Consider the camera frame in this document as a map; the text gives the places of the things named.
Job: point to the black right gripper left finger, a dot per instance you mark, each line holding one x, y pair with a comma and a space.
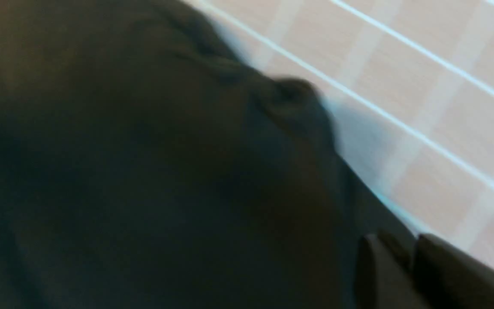
382, 279

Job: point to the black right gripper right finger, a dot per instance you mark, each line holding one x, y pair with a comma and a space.
448, 278

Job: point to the dark gray long-sleeve top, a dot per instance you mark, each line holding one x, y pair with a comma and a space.
144, 165

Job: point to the pink checkered tablecloth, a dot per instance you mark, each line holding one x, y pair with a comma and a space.
411, 86

